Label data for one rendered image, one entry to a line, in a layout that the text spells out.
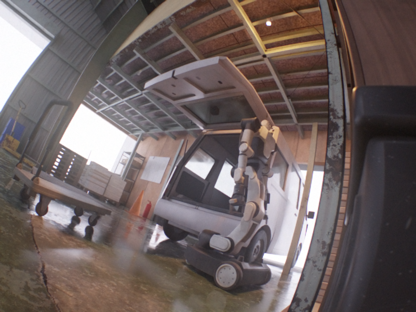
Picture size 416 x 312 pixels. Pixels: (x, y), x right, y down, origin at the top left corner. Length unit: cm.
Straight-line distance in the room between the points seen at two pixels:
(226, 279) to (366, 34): 138
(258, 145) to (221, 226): 90
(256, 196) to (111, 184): 457
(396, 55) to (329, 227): 37
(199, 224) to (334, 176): 188
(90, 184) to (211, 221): 393
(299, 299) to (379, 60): 47
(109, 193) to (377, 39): 573
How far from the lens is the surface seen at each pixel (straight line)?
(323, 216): 50
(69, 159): 660
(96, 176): 554
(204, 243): 181
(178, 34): 324
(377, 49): 33
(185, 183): 316
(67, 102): 145
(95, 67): 510
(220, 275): 145
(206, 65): 192
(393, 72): 29
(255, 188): 169
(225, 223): 210
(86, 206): 165
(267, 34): 305
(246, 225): 161
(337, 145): 56
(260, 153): 179
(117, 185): 578
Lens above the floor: 37
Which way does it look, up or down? 19 degrees up
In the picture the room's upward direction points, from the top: 20 degrees clockwise
